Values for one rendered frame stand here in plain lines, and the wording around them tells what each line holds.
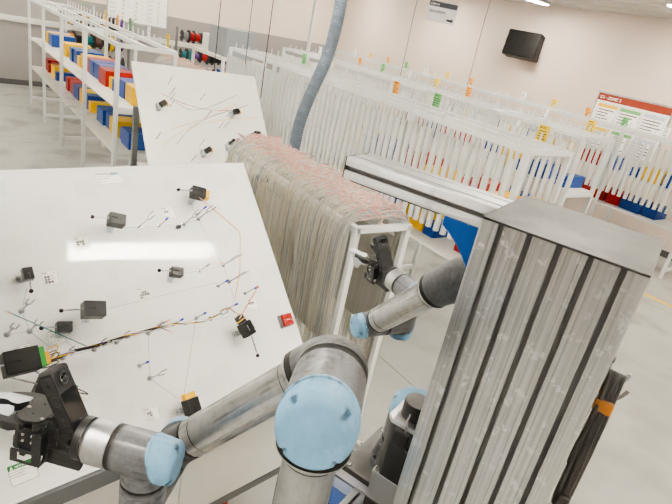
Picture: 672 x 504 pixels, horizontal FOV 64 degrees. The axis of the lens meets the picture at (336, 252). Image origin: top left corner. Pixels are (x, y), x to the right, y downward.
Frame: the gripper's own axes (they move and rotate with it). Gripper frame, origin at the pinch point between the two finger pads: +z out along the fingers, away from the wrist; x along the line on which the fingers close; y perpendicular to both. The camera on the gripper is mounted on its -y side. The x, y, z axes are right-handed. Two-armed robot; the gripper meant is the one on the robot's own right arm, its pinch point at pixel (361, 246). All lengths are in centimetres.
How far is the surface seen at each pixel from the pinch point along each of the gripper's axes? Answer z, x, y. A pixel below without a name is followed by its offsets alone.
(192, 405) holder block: 1, -61, 50
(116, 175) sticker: 68, -68, -10
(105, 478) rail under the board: -5, -91, 63
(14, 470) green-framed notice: -5, -113, 50
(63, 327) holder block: 19, -95, 21
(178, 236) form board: 55, -50, 12
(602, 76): 455, 742, 25
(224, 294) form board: 40, -36, 34
